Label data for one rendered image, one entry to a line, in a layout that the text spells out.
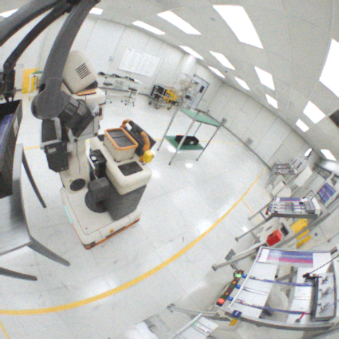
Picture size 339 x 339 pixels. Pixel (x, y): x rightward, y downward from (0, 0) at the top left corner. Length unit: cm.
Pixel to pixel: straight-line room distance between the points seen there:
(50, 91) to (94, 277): 131
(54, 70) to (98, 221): 106
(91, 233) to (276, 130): 935
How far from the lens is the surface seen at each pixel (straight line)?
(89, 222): 118
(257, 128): 938
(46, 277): 149
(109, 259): 138
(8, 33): 43
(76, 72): 52
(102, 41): 613
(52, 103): 36
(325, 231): 228
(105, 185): 79
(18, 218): 73
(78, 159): 72
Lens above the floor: 137
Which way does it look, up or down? 36 degrees down
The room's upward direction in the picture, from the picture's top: 30 degrees clockwise
